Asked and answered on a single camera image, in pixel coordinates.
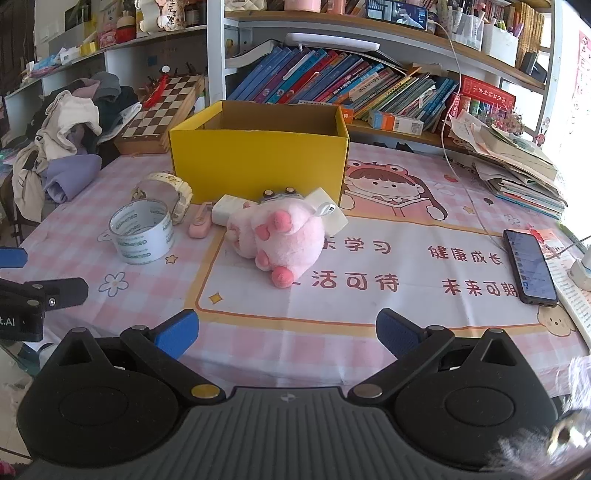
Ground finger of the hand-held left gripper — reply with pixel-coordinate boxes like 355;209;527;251
0;277;89;312
0;247;29;269

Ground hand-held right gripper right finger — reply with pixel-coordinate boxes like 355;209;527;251
351;308;539;404

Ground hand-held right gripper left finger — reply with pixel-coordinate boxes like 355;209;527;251
41;308;227;408

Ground small pink device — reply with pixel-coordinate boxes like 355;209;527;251
188;202;213;239

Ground pink plush toy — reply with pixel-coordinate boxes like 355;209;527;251
225;186;327;291

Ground yellow cardboard box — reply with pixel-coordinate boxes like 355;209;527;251
168;100;350;206

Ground pink cartoon table mat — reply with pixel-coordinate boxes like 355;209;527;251
17;137;591;398

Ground clear tape roll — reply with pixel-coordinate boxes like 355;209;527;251
108;199;175;265

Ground lilac garment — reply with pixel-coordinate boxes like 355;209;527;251
43;154;103;204

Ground white power bank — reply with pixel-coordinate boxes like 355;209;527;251
211;194;257;227

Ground black smartphone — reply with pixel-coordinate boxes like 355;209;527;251
502;229;560;308

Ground open printed book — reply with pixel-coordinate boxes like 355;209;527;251
531;225;591;344

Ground dark clothes pile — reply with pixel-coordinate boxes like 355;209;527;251
69;71;142;145

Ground fuzzy pale clothing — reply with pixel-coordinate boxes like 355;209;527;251
496;354;591;477

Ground wooden chessboard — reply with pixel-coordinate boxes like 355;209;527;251
113;75;206;155

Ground stack of books and papers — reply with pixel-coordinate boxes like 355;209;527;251
445;110;569;221

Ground red tassel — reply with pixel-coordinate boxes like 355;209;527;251
140;74;170;108

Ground white side shelf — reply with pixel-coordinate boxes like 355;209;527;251
4;23;208;121

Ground colourful trinket cluster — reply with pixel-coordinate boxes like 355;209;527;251
470;97;525;136

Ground red jar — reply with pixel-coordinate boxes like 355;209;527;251
99;15;137;47

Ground red printed box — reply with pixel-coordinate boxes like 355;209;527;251
459;76;517;117

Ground row of leaning books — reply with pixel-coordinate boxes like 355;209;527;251
226;45;461;133

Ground grey wooden bookshelf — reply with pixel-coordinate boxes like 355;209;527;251
205;0;560;154

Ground white cat figure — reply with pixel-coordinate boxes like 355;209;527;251
135;0;186;34

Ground small black box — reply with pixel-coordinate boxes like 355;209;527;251
520;50;548;77

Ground white pen holder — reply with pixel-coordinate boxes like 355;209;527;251
450;8;486;52
482;22;519;66

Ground smartphone with lit screen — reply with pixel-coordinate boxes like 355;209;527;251
366;0;428;31

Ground upright yellow books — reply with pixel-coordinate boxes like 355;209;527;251
514;2;553;71

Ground cream quilted handbag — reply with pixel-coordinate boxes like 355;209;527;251
224;0;278;11

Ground white charging cable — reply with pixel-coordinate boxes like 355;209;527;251
427;18;507;243

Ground pink white wall poster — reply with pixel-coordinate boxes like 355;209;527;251
569;31;591;118

